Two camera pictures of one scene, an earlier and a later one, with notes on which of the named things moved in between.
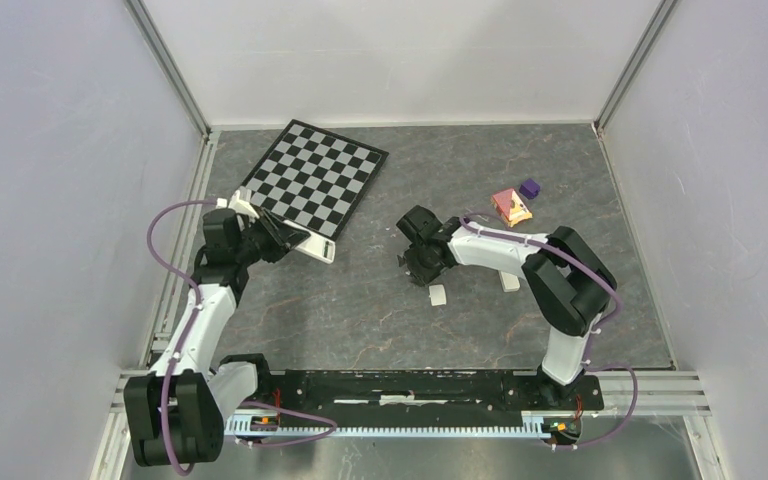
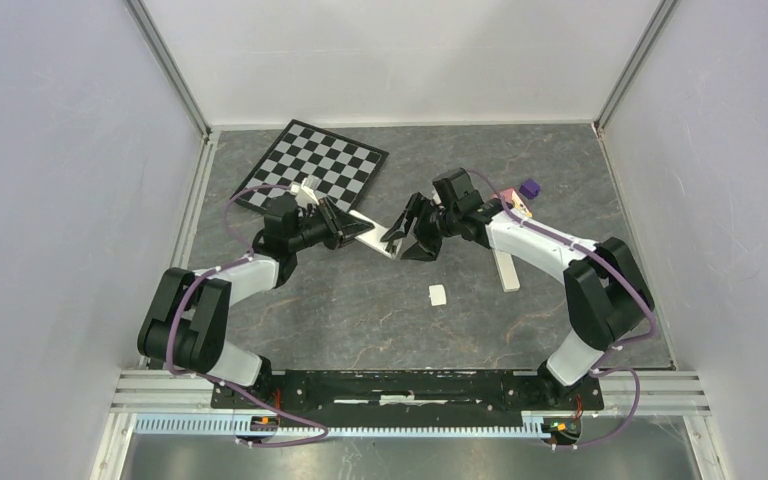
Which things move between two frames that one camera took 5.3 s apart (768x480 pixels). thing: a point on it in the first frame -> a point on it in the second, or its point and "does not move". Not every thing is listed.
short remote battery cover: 437,295 does not move
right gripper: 423,274 -> 428,248
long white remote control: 508,282 does not move
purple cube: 529,189 does not move
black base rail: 421,396 does not move
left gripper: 286,237 -> 342,227
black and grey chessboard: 314,177 does not move
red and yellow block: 510,207 does not move
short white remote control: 317,247 -> 374,235
